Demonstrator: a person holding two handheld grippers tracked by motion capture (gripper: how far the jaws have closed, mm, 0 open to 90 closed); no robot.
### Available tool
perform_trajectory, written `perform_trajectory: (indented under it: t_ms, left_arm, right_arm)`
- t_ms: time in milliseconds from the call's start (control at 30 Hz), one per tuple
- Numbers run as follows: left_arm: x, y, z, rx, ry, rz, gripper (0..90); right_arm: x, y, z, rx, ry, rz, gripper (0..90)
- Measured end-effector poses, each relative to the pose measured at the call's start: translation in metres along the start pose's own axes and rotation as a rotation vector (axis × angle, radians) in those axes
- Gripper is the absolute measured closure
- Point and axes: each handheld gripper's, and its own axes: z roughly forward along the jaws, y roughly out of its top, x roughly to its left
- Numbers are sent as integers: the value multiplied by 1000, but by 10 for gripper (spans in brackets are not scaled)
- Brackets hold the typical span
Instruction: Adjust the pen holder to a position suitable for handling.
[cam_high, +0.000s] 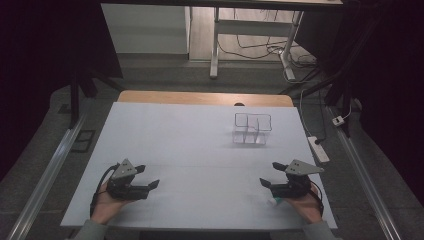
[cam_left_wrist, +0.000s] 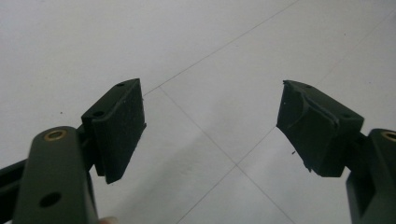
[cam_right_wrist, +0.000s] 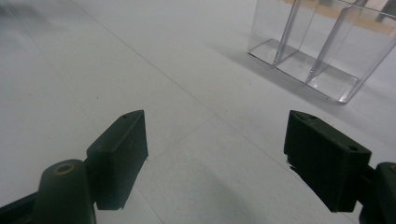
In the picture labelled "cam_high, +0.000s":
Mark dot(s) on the white table mat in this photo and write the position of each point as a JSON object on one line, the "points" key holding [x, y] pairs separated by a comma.
{"points": [[186, 143]]}

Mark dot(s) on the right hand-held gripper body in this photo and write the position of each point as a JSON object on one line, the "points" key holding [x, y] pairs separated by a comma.
{"points": [[300, 168]]}

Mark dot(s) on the small white green item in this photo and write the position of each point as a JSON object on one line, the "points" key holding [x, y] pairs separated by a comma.
{"points": [[276, 200]]}

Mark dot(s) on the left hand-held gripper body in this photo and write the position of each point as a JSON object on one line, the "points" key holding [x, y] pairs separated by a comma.
{"points": [[125, 170]]}

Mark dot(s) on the small white adapter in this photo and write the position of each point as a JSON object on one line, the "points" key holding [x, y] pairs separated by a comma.
{"points": [[338, 120]]}

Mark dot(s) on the person's right hand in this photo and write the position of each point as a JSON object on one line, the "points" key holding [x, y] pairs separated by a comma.
{"points": [[308, 206]]}

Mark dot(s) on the white power strip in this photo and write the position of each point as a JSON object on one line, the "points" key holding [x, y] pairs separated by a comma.
{"points": [[318, 150]]}

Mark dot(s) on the aluminium rail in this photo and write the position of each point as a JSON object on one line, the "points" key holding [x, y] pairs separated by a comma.
{"points": [[46, 173], [363, 180]]}

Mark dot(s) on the white cabinet panel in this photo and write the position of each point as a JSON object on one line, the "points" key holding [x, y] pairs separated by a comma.
{"points": [[145, 30]]}

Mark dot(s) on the black stand legs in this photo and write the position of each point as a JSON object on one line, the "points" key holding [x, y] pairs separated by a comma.
{"points": [[83, 86], [336, 86]]}

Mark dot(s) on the black floor plate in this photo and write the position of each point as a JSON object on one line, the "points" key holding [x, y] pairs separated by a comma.
{"points": [[83, 141]]}

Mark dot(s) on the person's left hand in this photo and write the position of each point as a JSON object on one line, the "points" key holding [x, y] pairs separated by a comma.
{"points": [[106, 206]]}

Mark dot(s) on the white desk frame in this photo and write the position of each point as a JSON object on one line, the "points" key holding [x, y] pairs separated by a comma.
{"points": [[253, 27]]}

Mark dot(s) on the clear acrylic organizer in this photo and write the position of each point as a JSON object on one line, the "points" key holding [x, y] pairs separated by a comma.
{"points": [[250, 133]]}

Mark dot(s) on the black plug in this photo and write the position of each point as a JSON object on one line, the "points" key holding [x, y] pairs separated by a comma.
{"points": [[319, 141]]}

